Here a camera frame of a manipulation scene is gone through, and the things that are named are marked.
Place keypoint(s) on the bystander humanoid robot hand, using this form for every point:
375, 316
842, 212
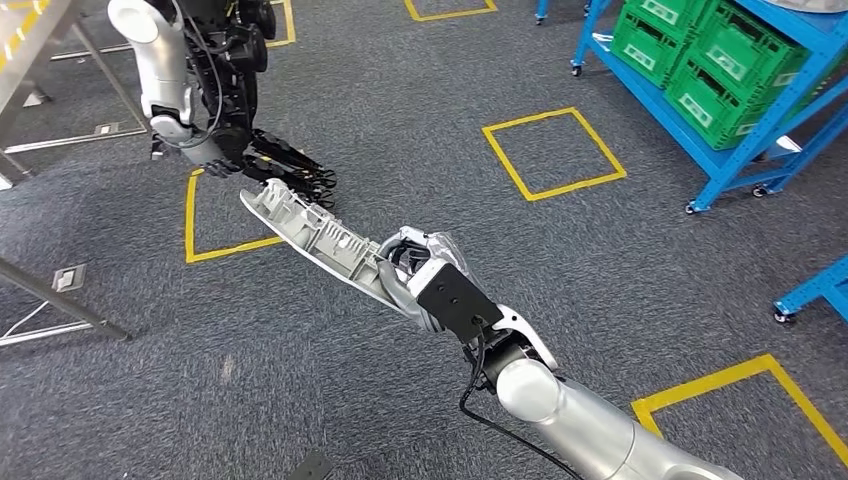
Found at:
222, 167

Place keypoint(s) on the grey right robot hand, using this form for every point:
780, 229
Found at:
401, 295

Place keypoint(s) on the silver plastic wheel hubcap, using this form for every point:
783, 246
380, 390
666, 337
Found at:
318, 238

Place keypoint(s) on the bystander humanoid robot arm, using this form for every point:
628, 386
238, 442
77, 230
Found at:
159, 60

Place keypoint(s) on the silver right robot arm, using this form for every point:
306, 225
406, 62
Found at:
583, 424

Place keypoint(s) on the yellow tape on workbench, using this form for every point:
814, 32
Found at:
30, 16

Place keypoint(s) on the blue metal shelf rack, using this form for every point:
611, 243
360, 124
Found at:
542, 10
729, 162
821, 285

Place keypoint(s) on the yellow floor tape square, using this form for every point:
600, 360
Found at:
191, 225
510, 166
702, 384

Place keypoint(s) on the bystander humanoid robot legs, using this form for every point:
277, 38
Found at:
232, 79

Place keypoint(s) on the metal floor socket plate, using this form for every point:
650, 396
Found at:
69, 278
107, 128

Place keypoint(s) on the dark grey pole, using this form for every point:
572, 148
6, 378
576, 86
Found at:
66, 306

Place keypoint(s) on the green plastic crate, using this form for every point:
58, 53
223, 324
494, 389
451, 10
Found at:
709, 106
742, 53
669, 13
646, 53

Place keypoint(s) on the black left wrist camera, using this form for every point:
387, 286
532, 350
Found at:
310, 467

